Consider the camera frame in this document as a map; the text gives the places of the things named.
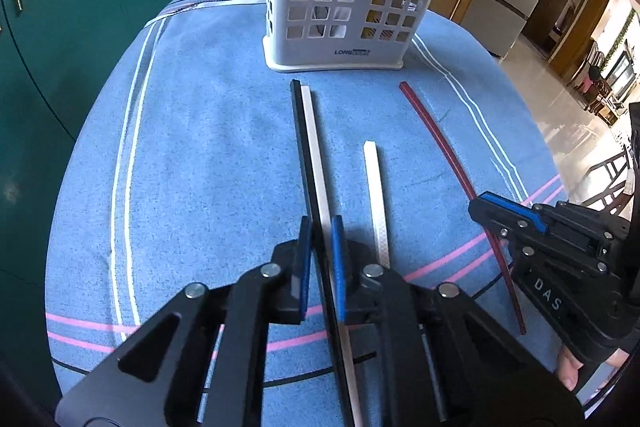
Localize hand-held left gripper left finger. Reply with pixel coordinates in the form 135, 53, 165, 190
57, 216, 313, 427

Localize wooden chair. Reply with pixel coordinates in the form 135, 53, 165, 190
582, 42, 627, 124

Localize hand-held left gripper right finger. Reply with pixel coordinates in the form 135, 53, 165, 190
330, 214, 586, 427

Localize dark wooden door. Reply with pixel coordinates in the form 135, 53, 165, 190
522, 0, 603, 54

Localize blue striped cloth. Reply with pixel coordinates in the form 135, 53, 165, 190
45, 0, 566, 427

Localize green base cabinets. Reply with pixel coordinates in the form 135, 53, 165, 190
0, 0, 268, 268

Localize person's right hand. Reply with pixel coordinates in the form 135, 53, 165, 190
556, 344, 586, 392

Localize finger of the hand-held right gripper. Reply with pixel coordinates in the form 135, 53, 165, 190
469, 191, 548, 235
472, 214, 541, 260

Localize white chopstick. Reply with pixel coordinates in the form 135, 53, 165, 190
300, 87, 365, 427
363, 140, 392, 269

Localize dark red chopstick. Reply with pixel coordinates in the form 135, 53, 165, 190
398, 81, 527, 336

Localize black chopstick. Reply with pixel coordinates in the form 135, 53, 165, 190
290, 79, 353, 427

